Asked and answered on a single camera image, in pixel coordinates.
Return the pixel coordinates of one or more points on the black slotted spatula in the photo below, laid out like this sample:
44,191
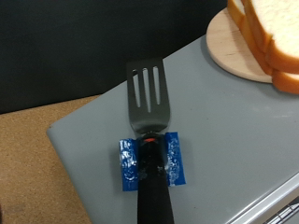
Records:
149,115

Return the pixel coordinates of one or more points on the silver toaster oven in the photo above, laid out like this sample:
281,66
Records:
233,140

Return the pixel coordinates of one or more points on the round wooden board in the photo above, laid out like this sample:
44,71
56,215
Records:
224,46

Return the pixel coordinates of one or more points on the black backdrop curtain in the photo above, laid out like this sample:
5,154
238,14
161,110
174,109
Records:
62,46

